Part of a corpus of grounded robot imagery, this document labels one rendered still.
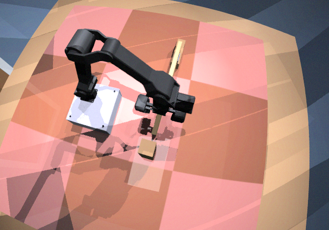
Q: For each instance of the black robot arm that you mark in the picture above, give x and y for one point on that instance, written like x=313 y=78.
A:
x=158 y=84

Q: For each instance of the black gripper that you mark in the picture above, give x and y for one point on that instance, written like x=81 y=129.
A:
x=143 y=105

